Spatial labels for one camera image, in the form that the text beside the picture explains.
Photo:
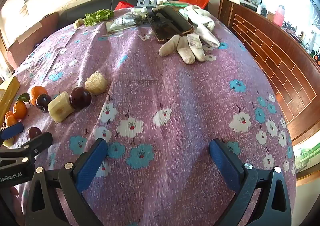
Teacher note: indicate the pink bottle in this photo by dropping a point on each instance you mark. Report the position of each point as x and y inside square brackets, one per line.
[278, 15]

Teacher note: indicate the white cotton glove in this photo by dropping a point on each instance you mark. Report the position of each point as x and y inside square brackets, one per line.
[202, 22]
[183, 50]

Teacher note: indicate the red packet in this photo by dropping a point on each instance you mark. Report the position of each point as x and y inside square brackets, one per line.
[123, 5]

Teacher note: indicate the green and white packet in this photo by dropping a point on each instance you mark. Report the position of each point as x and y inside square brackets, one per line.
[176, 3]

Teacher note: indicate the leafy mandarin orange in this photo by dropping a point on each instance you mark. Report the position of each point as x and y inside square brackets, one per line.
[19, 110]

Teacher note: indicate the wooden brick-pattern counter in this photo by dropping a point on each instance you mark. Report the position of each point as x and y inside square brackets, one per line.
[270, 48]

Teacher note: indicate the white paper roll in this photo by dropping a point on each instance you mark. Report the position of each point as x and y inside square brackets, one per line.
[261, 9]

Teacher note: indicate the green plastic rack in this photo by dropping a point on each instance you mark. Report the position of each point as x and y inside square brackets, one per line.
[303, 156]

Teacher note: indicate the pale yellow cylinder chunk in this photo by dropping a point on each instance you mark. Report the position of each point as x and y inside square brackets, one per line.
[60, 107]

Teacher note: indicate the green lettuce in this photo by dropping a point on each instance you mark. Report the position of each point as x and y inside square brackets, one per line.
[97, 16]

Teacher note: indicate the small pale yellow chunk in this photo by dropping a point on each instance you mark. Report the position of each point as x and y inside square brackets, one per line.
[7, 142]

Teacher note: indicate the textured beige chunk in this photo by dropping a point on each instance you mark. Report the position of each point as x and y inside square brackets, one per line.
[96, 83]

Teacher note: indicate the purple floral tablecloth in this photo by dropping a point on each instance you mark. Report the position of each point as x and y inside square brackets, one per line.
[162, 78]

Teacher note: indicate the black sofa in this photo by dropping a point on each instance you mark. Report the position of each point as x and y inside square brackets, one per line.
[75, 13]

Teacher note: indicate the dark red plum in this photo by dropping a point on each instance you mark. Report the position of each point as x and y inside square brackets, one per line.
[33, 132]
[80, 97]
[43, 102]

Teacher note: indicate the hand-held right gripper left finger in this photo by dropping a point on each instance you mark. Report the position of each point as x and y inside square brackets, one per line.
[90, 163]

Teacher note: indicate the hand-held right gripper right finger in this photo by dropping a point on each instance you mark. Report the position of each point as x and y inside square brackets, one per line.
[225, 166]

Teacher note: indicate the yellow-edged white box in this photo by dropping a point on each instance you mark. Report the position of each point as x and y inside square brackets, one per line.
[8, 96]

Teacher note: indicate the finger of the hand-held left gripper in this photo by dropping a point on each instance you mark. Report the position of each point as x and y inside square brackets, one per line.
[11, 131]
[37, 143]

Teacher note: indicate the black smartphone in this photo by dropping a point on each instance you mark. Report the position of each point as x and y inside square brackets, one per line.
[171, 23]

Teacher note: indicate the pink armchair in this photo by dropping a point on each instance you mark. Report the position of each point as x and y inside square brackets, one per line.
[30, 41]

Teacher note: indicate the small beige block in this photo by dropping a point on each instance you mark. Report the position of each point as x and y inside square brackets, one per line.
[78, 23]

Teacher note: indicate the small white pieces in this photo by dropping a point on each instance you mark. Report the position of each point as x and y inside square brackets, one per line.
[162, 0]

